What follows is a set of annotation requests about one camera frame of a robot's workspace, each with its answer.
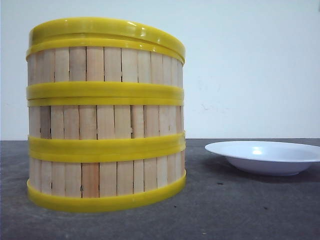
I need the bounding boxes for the bamboo steamer drawer one bun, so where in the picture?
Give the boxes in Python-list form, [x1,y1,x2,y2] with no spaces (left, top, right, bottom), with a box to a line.
[28,99,186,163]

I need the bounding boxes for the bamboo steamer drawer three buns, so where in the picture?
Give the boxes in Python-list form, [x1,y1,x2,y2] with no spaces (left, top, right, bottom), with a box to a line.
[26,35,184,107]

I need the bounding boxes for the yellow woven bamboo steamer lid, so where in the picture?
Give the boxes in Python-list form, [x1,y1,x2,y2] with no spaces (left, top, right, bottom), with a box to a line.
[26,17,186,63]

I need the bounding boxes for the bamboo steamer drawer two buns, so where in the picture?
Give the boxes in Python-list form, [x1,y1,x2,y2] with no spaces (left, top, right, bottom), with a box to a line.
[27,134,186,213]

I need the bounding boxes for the white shallow plate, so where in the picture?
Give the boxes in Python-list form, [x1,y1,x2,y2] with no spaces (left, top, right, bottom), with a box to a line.
[204,140,320,176]

